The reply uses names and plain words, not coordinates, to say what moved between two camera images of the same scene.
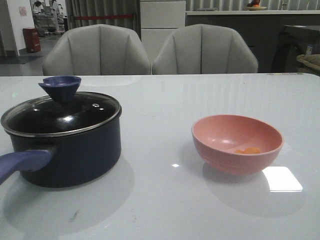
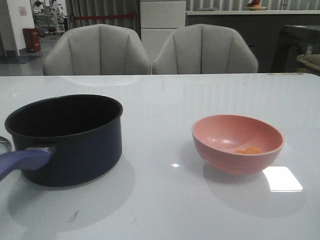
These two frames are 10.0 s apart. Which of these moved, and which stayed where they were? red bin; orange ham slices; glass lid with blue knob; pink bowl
Moved: glass lid with blue knob
Stayed: red bin; pink bowl; orange ham slices
